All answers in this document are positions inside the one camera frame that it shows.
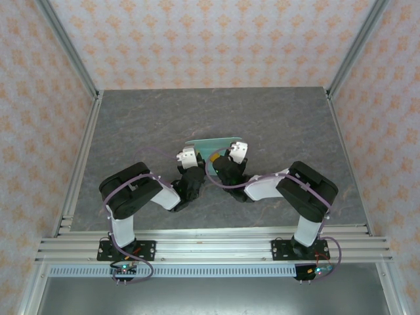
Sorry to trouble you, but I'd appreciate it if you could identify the circuit board with leds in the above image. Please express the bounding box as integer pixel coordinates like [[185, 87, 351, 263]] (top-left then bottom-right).
[[306, 264, 335, 276], [110, 262, 138, 276]]

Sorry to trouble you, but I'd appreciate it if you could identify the aluminium table rail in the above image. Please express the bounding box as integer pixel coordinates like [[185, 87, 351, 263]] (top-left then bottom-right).
[[52, 90, 105, 238], [326, 90, 374, 237]]

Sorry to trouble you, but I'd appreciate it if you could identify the grey slotted cable duct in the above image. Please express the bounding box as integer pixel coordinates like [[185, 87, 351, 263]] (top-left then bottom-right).
[[48, 264, 298, 278]]

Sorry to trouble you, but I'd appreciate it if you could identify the aluminium right frame post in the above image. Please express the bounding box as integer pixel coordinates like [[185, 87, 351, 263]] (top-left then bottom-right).
[[326, 0, 391, 99]]

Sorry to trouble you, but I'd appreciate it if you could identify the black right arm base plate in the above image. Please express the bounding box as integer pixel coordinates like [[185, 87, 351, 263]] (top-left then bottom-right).
[[271, 239, 329, 262]]

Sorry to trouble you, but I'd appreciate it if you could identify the aluminium right table rail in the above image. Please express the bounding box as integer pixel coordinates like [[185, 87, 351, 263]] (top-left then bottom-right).
[[326, 90, 374, 237]]

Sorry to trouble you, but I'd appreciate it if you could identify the aluminium frame leg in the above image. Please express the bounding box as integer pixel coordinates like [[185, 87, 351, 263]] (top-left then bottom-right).
[[18, 262, 50, 315], [375, 262, 408, 315]]

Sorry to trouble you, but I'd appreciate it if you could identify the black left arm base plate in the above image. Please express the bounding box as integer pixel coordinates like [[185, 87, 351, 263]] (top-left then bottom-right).
[[96, 240, 157, 262]]

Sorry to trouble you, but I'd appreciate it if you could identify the light teal paper box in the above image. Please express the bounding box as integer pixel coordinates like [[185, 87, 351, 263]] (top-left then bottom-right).
[[184, 136, 243, 159]]

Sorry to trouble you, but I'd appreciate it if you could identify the aluminium left frame post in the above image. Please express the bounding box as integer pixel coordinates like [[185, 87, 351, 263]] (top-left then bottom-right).
[[34, 0, 101, 101]]

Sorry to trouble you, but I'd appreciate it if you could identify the aluminium base rail beam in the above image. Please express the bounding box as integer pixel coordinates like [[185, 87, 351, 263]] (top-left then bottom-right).
[[34, 224, 393, 263]]

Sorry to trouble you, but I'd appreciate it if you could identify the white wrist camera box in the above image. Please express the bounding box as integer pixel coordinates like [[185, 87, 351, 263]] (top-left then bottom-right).
[[176, 147, 198, 169], [228, 141, 249, 164]]

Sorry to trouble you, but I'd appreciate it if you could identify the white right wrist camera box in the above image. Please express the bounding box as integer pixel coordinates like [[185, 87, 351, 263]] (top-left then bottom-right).
[[228, 141, 249, 164]]

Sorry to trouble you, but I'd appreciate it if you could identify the right circuit board with LEDs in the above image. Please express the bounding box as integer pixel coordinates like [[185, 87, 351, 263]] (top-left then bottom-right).
[[306, 264, 335, 276]]

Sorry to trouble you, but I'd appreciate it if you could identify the aluminium frame post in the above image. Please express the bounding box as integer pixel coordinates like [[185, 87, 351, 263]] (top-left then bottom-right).
[[326, 0, 391, 99], [34, 0, 101, 101]]

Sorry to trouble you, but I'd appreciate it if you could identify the aluminium left table rail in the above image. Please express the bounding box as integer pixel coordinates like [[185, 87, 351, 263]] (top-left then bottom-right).
[[52, 90, 105, 238]]

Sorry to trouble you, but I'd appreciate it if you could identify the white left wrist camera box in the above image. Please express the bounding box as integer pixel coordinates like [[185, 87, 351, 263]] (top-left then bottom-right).
[[176, 147, 198, 169]]

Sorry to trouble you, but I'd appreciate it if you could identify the left circuit board with LEDs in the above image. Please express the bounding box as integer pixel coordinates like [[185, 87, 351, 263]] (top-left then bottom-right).
[[110, 262, 138, 276]]

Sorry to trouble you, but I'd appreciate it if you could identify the grey metal sheet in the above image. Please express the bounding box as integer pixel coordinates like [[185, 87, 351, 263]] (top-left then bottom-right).
[[35, 277, 388, 315]]

